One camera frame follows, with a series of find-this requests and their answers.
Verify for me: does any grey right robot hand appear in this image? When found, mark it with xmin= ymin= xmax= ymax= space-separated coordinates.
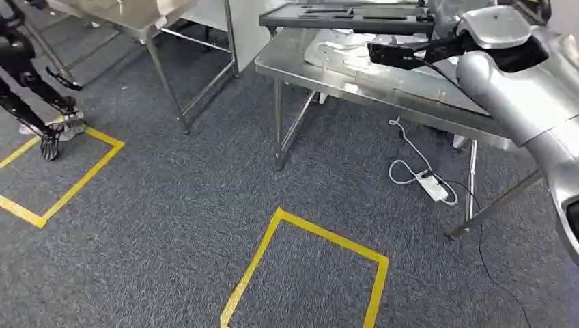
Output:
xmin=427 ymin=0 xmax=466 ymax=40

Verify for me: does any dark left robot hand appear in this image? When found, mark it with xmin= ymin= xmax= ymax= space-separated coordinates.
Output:
xmin=40 ymin=128 xmax=63 ymax=162

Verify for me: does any black licence plate frame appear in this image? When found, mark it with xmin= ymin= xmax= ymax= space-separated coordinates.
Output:
xmin=258 ymin=2 xmax=436 ymax=37

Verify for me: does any yellow floor tape square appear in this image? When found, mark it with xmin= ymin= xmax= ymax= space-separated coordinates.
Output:
xmin=0 ymin=126 xmax=126 ymax=229
xmin=220 ymin=206 xmax=391 ymax=328

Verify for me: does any steel work table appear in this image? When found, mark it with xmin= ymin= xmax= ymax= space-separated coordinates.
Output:
xmin=254 ymin=26 xmax=543 ymax=242

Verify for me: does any white sheet metal part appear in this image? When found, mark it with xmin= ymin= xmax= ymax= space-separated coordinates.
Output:
xmin=304 ymin=30 xmax=453 ymax=76

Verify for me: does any beige table cover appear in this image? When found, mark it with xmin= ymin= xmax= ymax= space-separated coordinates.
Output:
xmin=47 ymin=0 xmax=201 ymax=31

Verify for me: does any white power strip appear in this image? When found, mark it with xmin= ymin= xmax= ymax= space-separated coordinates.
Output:
xmin=415 ymin=170 xmax=450 ymax=203

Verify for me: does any white panel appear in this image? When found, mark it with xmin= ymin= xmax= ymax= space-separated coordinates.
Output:
xmin=180 ymin=0 xmax=292 ymax=74

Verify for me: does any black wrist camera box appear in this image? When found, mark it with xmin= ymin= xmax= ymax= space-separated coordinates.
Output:
xmin=367 ymin=35 xmax=463 ymax=72

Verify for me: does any white cable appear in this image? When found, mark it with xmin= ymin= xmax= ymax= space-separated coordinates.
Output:
xmin=387 ymin=116 xmax=460 ymax=207

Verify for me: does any steel frame table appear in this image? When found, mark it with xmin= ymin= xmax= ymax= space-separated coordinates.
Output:
xmin=47 ymin=0 xmax=241 ymax=135

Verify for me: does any black cable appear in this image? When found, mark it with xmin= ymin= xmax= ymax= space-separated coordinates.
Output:
xmin=433 ymin=175 xmax=535 ymax=328

